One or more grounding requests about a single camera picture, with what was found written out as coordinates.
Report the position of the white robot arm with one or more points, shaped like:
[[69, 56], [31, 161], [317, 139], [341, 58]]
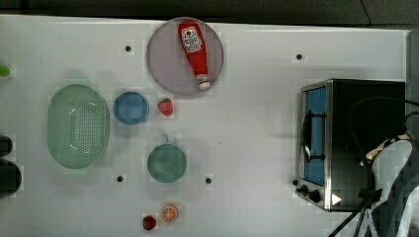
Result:
[[396, 212]]

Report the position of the red plush strawberry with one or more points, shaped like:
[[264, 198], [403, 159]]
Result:
[[165, 107]]

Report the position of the teal green cup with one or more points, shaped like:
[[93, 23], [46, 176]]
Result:
[[167, 162]]

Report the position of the grey round plate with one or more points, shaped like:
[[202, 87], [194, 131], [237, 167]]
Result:
[[168, 64]]

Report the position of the blue bowl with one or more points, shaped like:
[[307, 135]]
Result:
[[131, 108]]

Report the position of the red plush ketchup bottle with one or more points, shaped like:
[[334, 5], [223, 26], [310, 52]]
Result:
[[194, 46]]

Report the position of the orange slice toy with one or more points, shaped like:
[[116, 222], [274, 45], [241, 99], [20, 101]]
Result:
[[169, 213]]

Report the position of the dark red strawberry toy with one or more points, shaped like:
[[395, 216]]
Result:
[[149, 222]]

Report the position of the green oval colander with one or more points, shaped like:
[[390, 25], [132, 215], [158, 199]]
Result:
[[78, 125]]

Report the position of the small black round container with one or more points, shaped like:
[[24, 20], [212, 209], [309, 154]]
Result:
[[6, 145]]

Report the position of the large black round container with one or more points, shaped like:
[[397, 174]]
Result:
[[10, 178]]

